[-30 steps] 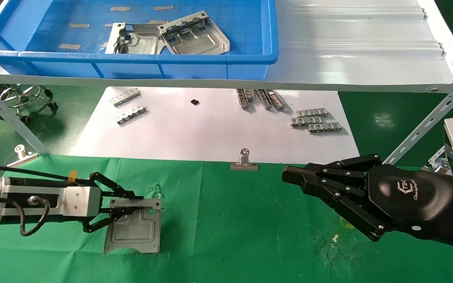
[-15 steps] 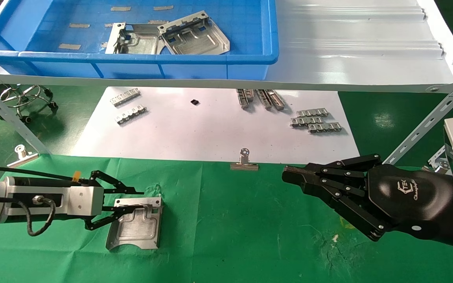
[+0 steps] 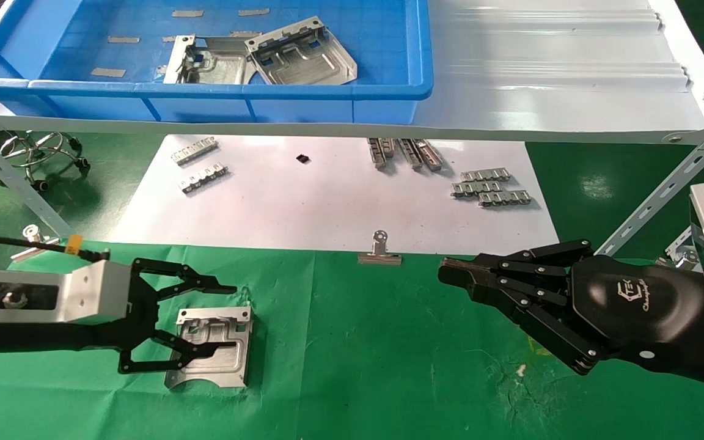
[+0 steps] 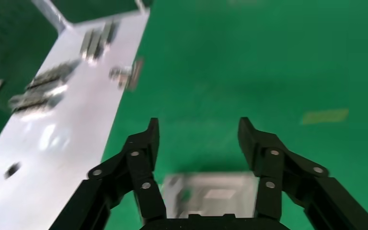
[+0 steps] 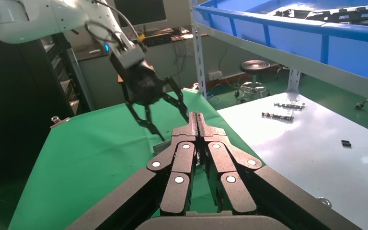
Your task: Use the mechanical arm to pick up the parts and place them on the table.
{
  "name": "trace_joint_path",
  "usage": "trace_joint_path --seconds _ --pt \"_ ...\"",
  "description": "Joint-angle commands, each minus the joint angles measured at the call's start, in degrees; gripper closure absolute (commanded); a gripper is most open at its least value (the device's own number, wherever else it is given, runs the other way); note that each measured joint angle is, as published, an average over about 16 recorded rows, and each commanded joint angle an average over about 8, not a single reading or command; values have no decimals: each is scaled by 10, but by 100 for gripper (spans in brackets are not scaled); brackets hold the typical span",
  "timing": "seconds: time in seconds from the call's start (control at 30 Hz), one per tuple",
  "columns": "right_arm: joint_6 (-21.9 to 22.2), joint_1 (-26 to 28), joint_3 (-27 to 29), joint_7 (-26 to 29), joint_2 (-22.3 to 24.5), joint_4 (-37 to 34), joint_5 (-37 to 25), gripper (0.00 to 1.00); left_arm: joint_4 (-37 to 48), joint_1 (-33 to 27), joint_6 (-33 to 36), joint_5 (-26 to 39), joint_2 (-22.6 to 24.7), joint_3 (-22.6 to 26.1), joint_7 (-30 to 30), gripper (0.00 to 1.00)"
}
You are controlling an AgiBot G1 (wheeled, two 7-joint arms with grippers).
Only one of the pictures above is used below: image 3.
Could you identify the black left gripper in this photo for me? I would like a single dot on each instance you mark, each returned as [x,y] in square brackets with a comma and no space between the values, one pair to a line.
[34,339]

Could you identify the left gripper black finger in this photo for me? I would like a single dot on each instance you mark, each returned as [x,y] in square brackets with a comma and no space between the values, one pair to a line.
[211,287]

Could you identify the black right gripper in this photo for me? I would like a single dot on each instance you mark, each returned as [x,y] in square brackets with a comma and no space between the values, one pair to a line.
[627,305]

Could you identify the stamped metal bracket plate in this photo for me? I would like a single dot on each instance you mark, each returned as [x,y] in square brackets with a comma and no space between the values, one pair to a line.
[223,324]
[303,58]
[217,64]

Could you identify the green table cloth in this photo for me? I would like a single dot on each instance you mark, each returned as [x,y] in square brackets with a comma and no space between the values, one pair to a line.
[358,342]

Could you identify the small black plastic piece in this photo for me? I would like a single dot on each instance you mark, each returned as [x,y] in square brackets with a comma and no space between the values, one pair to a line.
[303,159]

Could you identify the chrome stool with black seat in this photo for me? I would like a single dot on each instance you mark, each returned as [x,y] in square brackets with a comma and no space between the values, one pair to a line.
[38,151]

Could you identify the white metal shelf board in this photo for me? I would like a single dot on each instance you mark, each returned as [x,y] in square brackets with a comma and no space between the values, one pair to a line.
[541,73]

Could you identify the grey tape strip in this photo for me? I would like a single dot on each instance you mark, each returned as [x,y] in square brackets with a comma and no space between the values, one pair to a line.
[243,33]
[254,11]
[123,40]
[187,13]
[108,72]

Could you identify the blue plastic bin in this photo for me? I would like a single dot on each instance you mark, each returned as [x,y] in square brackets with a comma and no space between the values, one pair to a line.
[382,61]

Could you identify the small slotted metal rail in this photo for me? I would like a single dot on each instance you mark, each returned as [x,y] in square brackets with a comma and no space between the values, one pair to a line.
[505,198]
[203,178]
[194,151]
[476,189]
[485,176]

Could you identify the grey left wrist camera housing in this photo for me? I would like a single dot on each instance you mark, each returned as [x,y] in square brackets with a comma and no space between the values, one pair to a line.
[92,293]

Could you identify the white perforated shelf post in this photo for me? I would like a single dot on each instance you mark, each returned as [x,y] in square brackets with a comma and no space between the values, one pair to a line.
[670,183]
[22,183]

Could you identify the long metal slide rail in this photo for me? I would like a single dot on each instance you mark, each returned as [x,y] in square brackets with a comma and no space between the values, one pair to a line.
[411,155]
[377,154]
[430,155]
[389,146]

